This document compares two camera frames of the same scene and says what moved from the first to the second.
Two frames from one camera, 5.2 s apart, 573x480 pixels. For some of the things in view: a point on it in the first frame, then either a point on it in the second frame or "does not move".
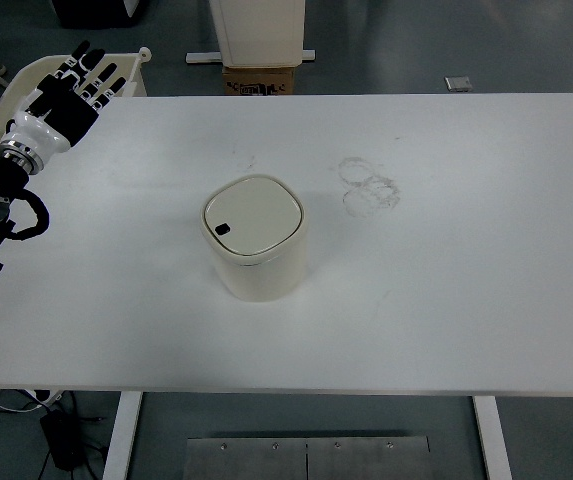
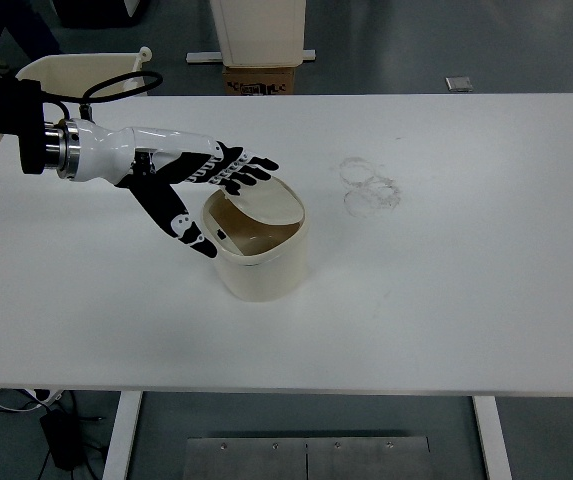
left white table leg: (128, 411) does not move
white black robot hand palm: (33, 139) to (138, 159)
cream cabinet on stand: (257, 33) does not move
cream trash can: (254, 231) does not move
